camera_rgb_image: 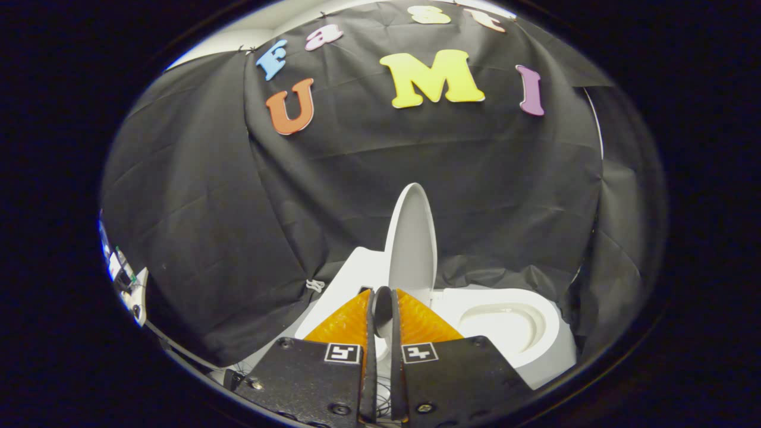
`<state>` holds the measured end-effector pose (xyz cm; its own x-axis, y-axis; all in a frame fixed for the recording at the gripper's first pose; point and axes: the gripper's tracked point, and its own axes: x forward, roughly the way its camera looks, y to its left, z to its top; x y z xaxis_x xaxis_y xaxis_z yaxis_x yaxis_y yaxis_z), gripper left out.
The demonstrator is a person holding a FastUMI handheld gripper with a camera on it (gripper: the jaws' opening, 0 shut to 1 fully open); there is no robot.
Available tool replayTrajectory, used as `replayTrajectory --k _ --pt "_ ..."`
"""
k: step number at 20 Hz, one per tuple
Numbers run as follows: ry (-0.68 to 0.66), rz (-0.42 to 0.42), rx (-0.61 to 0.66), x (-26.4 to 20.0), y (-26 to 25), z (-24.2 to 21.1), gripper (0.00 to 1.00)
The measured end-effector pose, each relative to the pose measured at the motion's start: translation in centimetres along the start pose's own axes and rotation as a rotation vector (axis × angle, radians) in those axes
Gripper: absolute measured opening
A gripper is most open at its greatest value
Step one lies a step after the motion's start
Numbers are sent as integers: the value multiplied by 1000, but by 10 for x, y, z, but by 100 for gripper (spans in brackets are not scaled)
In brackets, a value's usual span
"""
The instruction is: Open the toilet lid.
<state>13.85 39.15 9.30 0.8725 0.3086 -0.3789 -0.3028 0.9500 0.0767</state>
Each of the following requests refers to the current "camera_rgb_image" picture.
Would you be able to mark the black backdrop cloth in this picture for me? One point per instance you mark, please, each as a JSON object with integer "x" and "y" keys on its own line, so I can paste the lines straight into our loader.
{"x": 297, "y": 196}

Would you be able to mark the white power strip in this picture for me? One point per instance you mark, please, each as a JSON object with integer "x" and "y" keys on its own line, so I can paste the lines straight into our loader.
{"x": 138, "y": 291}

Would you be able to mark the white toilet lid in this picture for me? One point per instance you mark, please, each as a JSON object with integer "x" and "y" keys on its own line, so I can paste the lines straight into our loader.
{"x": 413, "y": 249}

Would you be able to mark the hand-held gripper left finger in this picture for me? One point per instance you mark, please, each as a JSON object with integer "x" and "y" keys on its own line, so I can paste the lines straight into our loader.
{"x": 370, "y": 368}

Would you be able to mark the grey round lid pull tab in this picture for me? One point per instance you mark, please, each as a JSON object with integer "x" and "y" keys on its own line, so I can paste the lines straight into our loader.
{"x": 381, "y": 312}

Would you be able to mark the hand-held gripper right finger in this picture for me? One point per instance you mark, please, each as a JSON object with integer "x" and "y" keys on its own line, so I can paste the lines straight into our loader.
{"x": 397, "y": 374}

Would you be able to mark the small white crumpled tie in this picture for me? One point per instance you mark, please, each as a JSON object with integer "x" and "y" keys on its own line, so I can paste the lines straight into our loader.
{"x": 315, "y": 286}

